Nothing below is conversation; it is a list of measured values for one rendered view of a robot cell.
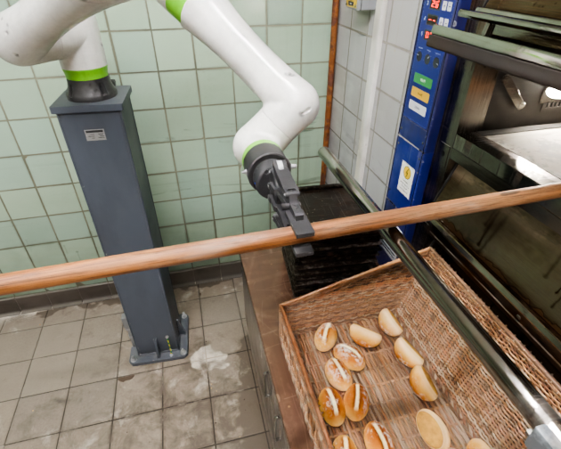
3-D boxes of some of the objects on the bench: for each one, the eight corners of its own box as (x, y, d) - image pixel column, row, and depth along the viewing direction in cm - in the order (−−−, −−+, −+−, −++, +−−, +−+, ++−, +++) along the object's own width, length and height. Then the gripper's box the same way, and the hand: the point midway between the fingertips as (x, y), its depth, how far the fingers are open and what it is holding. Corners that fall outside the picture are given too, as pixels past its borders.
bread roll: (349, 427, 96) (352, 415, 93) (324, 431, 95) (325, 420, 92) (337, 389, 104) (338, 378, 101) (313, 394, 103) (314, 382, 100)
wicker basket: (413, 306, 130) (432, 242, 115) (546, 489, 86) (606, 426, 70) (276, 336, 120) (275, 270, 105) (345, 559, 76) (361, 504, 60)
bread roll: (425, 411, 101) (415, 402, 98) (410, 377, 109) (399, 368, 106) (443, 401, 100) (434, 392, 96) (426, 368, 108) (417, 358, 104)
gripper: (288, 135, 74) (332, 198, 56) (287, 205, 84) (324, 278, 65) (250, 139, 73) (282, 205, 54) (254, 209, 82) (281, 286, 63)
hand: (299, 232), depth 62 cm, fingers closed on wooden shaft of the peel, 3 cm apart
